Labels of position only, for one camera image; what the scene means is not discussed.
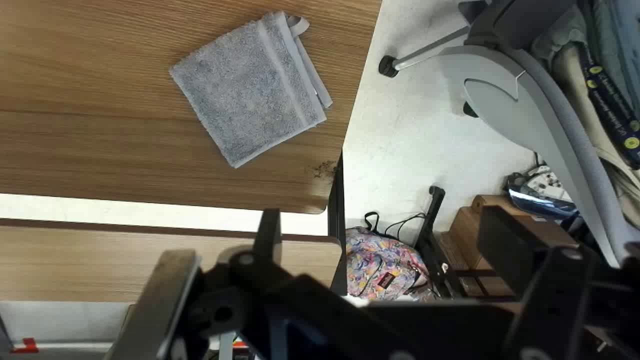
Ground black strap with yellow tags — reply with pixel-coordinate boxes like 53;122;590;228
577;61;640;171

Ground small red object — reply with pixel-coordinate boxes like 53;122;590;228
9;336;44;355

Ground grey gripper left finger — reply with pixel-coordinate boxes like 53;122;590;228
105;249;201;360

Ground metal rod with black cap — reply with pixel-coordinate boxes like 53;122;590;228
375;25;472;81

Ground black table leg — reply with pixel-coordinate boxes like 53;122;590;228
325;152;350;297

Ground blue and white package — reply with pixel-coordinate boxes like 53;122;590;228
504;167;579;224

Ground black cable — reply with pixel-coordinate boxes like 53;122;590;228
362;208;430;244

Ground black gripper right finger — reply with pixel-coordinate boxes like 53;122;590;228
504;246;595;360

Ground brown cardboard box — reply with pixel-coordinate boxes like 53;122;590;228
436;195;584;302

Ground floral patterned backpack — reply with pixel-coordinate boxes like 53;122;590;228
342;227;436;302

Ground grey towel cloth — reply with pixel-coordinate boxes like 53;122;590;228
168;11;334;171

